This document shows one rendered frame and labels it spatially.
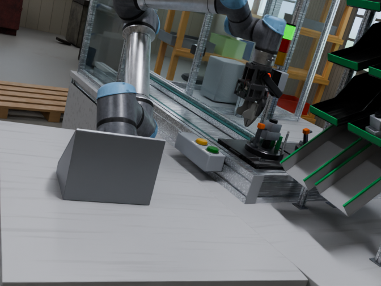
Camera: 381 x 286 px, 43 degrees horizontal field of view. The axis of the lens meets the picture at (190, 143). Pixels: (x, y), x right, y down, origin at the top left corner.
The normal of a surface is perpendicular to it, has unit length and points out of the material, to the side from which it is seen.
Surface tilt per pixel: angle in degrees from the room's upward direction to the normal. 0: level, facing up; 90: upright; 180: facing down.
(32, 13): 90
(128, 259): 0
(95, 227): 0
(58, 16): 90
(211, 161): 90
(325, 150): 45
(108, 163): 90
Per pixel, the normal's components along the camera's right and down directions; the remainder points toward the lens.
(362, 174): -0.46, -0.73
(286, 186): 0.51, 0.38
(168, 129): -0.82, -0.04
